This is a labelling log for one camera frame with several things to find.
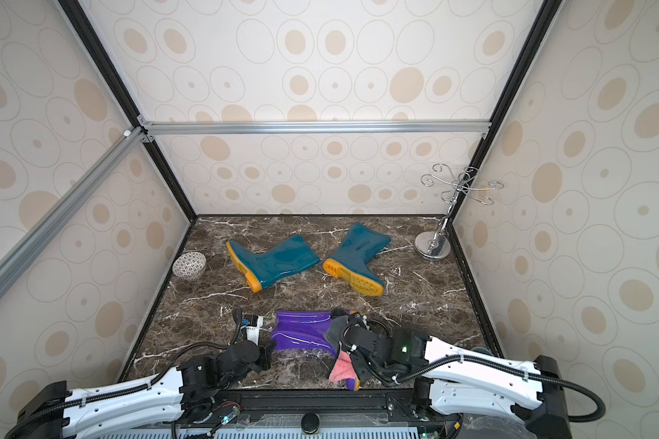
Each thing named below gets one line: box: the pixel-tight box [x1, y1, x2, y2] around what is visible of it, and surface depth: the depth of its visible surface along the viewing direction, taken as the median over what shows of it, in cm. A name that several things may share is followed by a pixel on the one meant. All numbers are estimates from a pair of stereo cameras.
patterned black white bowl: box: [172, 251, 207, 278], surface depth 102 cm
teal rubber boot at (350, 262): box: [322, 222, 392, 297], surface depth 101 cm
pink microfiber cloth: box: [328, 341, 358, 383], surface depth 72 cm
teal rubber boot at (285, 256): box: [226, 234, 322, 294], surface depth 102 cm
